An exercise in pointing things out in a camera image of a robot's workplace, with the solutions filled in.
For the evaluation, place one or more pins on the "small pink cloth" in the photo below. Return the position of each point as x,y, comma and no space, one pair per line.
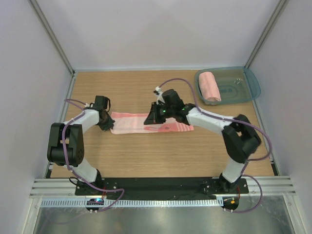
126,123

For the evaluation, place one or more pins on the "aluminium front rail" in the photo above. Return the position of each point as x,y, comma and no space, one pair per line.
60,187

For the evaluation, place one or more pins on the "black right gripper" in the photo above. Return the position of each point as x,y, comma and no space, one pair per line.
153,117

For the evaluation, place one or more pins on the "large pink towel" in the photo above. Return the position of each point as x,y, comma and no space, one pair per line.
208,87

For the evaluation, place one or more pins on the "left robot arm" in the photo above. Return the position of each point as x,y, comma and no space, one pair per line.
66,143

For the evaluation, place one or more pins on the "slotted cable duct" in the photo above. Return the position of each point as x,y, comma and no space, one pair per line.
96,202

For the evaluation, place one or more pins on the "teal plastic tray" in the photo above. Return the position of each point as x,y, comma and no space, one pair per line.
236,85

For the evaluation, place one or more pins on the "left aluminium frame post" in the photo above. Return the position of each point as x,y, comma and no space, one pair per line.
49,31

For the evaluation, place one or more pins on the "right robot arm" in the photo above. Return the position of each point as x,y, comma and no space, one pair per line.
241,140

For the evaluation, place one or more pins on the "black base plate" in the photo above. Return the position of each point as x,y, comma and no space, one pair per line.
170,187

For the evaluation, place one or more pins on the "right aluminium frame post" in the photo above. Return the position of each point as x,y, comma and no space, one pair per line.
275,15

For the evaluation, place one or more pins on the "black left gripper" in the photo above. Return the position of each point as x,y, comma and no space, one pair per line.
109,125

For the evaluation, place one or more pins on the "aluminium frame post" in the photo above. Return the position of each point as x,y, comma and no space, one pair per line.
275,15
49,31

